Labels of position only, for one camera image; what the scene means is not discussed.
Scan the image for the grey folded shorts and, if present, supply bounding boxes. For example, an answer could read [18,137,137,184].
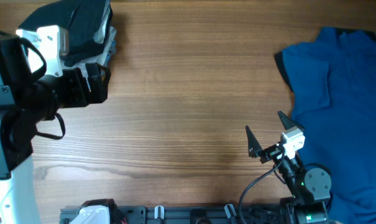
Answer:
[61,26,117,78]

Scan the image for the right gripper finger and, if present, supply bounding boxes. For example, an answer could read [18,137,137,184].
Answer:
[277,111,305,131]
[245,126,262,158]

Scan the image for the black shorts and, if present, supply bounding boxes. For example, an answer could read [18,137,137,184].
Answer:
[19,0,112,67]

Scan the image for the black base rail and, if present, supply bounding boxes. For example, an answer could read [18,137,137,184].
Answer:
[60,199,332,224]

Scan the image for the left black cable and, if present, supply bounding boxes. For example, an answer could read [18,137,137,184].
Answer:
[0,26,66,141]

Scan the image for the right black cable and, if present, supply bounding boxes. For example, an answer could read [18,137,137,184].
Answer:
[237,144,287,224]

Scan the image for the blue polo shirt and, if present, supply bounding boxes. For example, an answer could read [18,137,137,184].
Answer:
[275,27,376,223]

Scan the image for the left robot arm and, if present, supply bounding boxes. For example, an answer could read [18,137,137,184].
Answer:
[0,26,111,223]

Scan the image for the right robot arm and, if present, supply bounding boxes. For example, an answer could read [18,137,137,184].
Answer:
[238,111,332,223]

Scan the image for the black cable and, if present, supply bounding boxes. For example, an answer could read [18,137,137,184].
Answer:
[0,26,66,141]
[237,144,287,224]

